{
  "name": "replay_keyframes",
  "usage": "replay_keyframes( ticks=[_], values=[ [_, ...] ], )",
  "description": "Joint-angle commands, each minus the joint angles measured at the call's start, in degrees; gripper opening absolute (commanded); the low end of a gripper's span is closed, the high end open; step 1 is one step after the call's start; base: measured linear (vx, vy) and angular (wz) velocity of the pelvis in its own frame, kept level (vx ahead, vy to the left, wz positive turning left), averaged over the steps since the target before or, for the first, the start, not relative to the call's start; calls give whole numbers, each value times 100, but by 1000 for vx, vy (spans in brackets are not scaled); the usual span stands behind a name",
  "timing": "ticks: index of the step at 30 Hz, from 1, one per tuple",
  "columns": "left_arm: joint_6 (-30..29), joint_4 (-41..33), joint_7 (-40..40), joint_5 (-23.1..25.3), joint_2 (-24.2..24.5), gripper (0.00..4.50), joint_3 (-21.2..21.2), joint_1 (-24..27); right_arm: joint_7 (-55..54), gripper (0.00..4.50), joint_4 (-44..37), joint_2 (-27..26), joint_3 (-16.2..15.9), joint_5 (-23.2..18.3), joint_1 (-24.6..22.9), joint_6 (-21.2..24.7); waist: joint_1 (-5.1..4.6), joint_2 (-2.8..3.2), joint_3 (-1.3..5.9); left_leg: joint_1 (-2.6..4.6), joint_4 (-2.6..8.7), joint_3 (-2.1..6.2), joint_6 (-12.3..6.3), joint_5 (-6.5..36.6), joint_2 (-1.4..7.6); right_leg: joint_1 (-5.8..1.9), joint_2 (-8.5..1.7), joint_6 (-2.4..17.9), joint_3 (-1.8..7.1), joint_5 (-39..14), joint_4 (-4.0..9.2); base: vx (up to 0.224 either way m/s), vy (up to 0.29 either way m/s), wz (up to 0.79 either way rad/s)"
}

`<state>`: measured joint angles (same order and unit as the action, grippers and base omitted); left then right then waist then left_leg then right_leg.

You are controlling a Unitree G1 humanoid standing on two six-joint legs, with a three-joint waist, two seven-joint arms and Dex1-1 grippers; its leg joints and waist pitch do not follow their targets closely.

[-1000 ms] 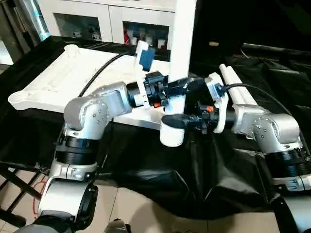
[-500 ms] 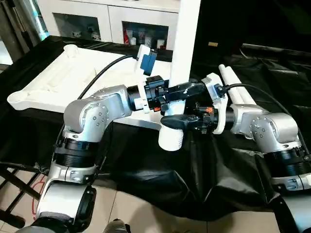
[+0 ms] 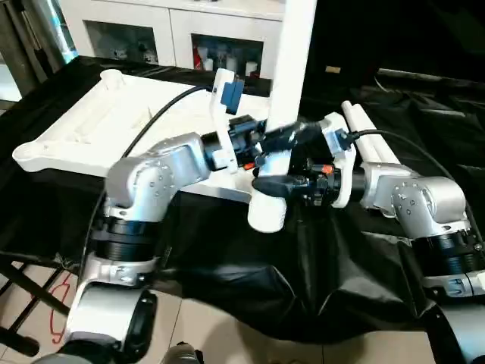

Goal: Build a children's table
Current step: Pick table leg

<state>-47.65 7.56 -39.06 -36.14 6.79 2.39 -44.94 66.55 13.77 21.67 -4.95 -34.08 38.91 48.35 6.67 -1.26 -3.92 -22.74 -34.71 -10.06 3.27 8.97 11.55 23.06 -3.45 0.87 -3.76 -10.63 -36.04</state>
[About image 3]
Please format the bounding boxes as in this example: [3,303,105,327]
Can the light blue panel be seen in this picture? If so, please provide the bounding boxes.
[48,0,79,65]

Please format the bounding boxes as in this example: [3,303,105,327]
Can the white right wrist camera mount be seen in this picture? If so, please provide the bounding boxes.
[320,111,357,209]

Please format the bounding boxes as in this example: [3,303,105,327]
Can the black left wrist camera cable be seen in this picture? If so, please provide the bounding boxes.
[77,85,215,274]

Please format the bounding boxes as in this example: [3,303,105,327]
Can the thin red wire loop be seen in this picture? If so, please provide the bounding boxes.
[48,272,73,344]

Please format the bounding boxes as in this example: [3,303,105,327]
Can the white display cabinet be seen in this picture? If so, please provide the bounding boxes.
[56,0,285,80]

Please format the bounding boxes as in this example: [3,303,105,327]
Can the black metal table frame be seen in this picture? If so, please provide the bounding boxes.
[0,249,73,357]

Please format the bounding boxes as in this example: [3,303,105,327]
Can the black shiny mat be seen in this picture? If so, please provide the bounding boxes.
[0,55,485,344]

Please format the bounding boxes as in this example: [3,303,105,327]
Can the long black bar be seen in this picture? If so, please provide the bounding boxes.
[378,67,485,86]

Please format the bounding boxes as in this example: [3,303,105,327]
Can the white plastic table leg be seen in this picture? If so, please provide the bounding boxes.
[340,100,376,168]
[350,104,402,168]
[246,0,318,233]

